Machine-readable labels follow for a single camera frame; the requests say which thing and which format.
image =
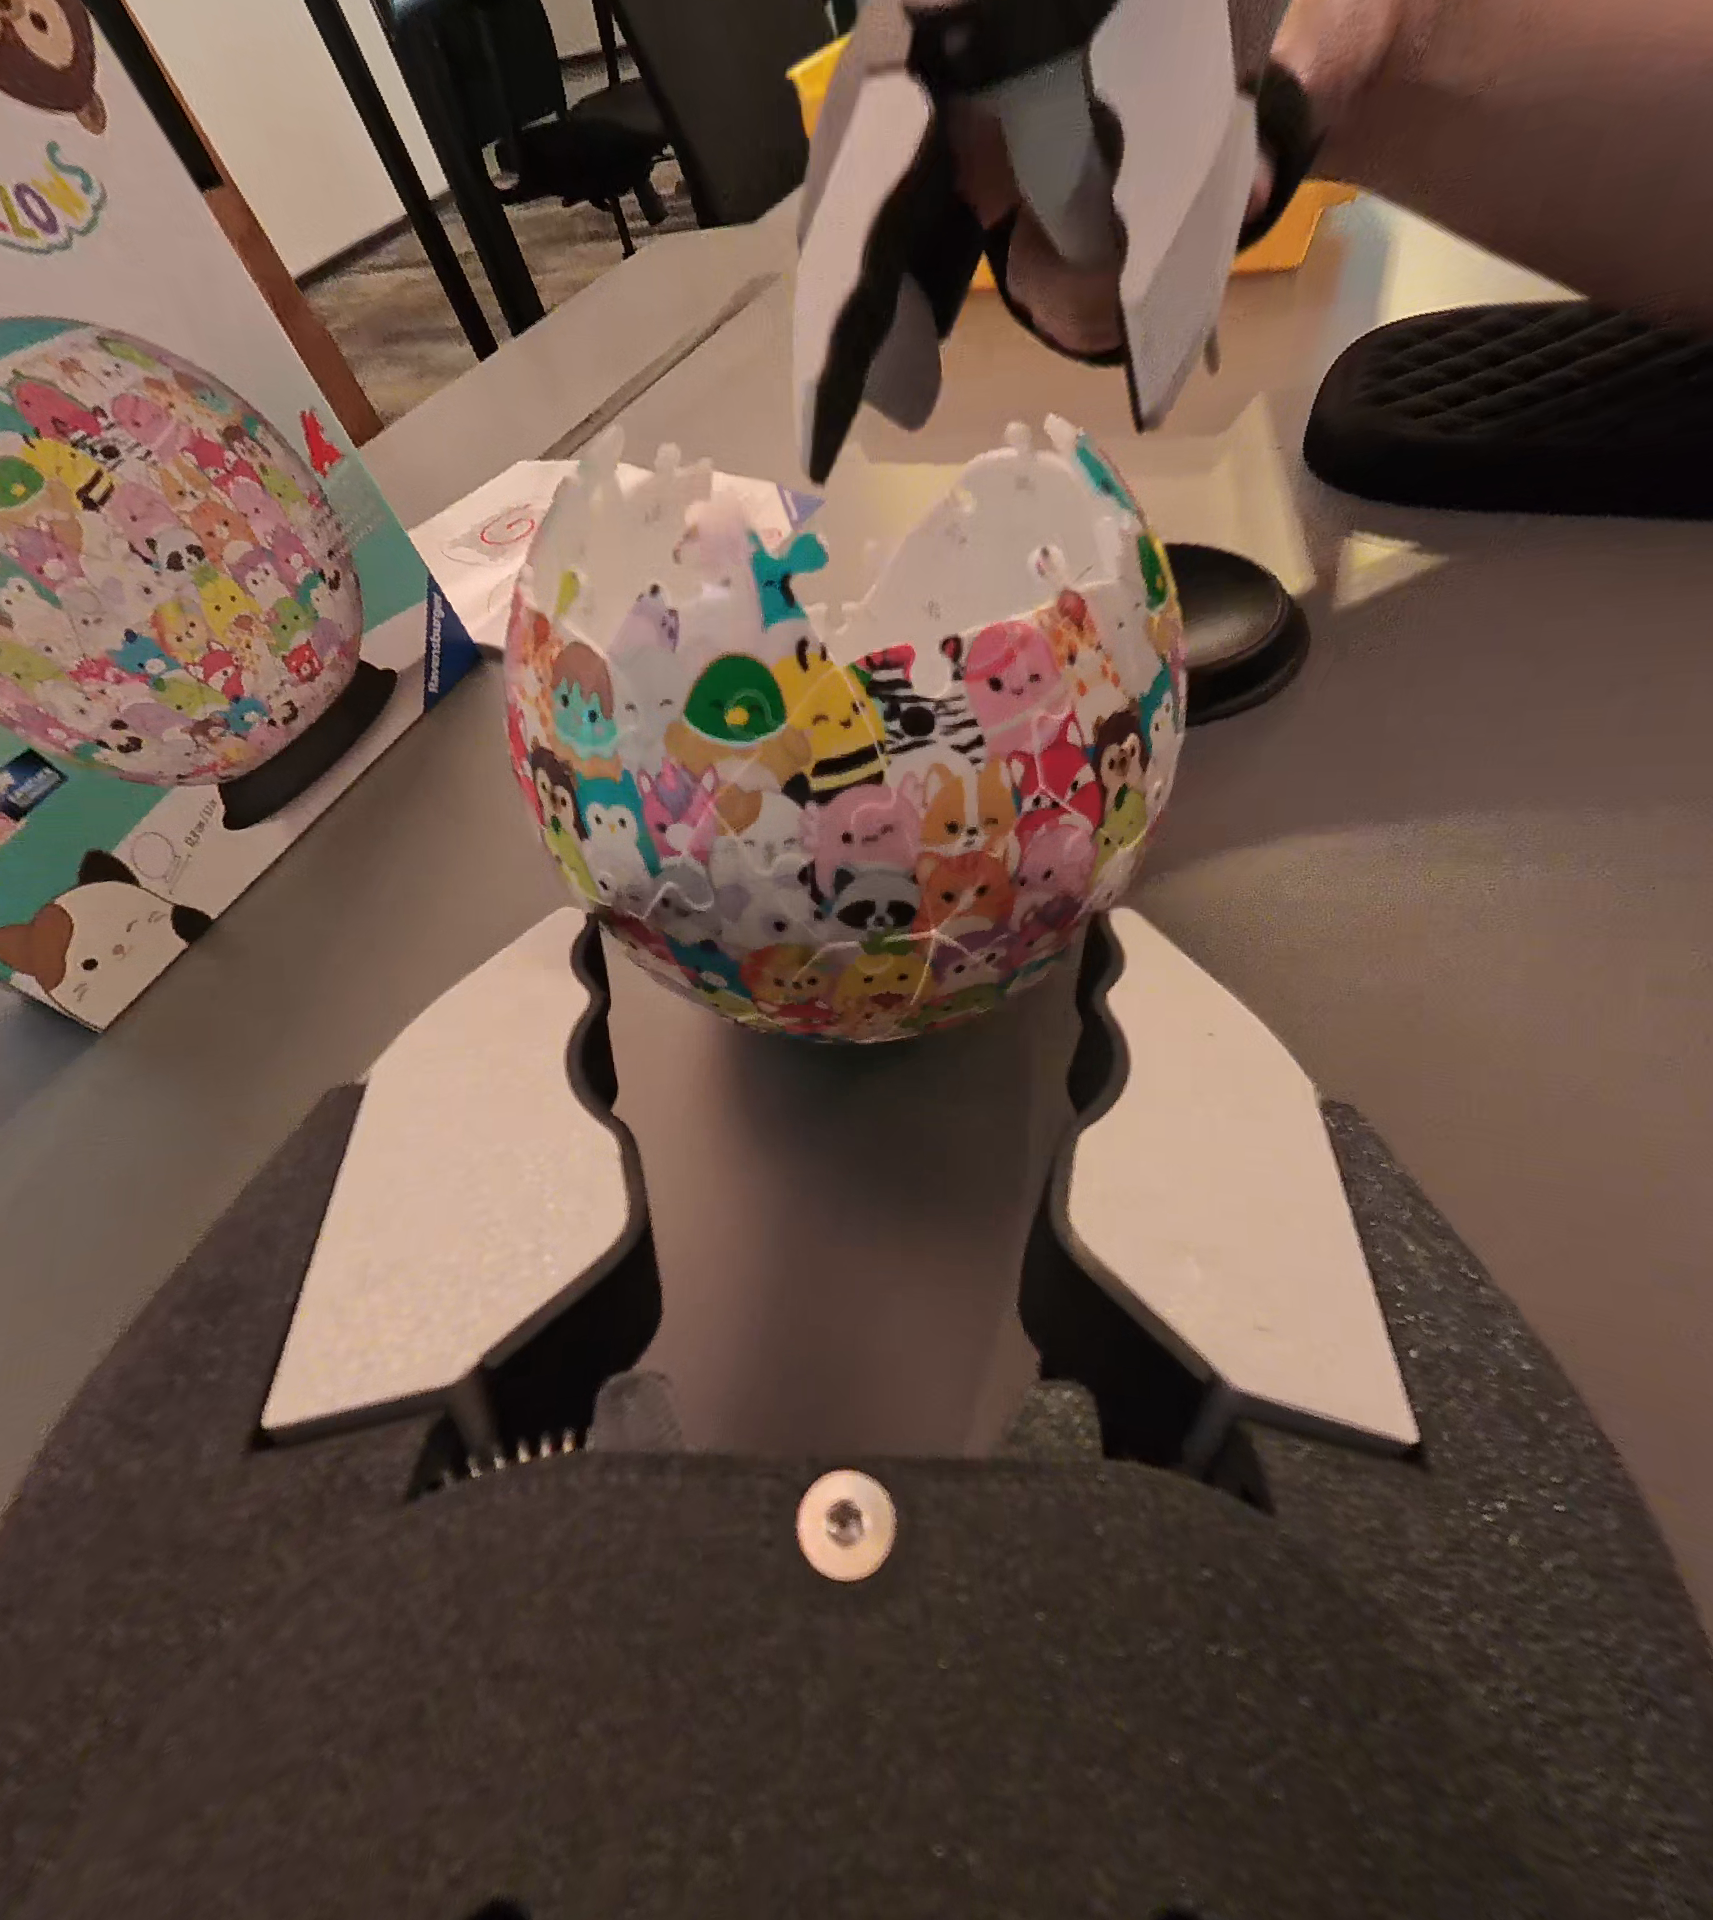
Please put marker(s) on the colourful cartoon puzzle ball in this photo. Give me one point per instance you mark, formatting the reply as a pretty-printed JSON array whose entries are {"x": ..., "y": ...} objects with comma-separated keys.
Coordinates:
[{"x": 857, "y": 810}]

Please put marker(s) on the white puzzle instruction sheet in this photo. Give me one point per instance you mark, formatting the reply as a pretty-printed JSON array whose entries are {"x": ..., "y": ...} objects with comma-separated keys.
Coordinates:
[{"x": 480, "y": 525}]

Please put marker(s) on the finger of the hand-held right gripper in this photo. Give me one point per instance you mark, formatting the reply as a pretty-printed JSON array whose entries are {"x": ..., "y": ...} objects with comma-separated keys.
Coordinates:
[
  {"x": 863, "y": 271},
  {"x": 1179, "y": 194}
]

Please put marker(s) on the black mesh wrist rest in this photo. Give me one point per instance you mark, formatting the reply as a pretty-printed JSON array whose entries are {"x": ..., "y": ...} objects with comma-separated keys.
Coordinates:
[{"x": 1575, "y": 420}]

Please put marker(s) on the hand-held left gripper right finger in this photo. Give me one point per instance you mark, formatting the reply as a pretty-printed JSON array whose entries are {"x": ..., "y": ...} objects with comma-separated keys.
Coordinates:
[{"x": 1230, "y": 1200}]

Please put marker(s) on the yellow plastic bin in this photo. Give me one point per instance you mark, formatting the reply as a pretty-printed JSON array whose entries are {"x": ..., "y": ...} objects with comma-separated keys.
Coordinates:
[{"x": 1305, "y": 224}]

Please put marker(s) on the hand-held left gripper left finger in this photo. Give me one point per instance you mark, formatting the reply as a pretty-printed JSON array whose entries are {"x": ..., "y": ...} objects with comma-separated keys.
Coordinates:
[{"x": 466, "y": 1200}]

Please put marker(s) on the black round desk grommet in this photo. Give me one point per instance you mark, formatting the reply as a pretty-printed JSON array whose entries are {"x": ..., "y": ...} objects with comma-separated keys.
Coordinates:
[{"x": 1244, "y": 630}]

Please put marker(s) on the cartoon printed puzzle box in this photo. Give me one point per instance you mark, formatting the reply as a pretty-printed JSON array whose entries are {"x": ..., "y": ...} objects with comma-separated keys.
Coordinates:
[{"x": 120, "y": 601}]

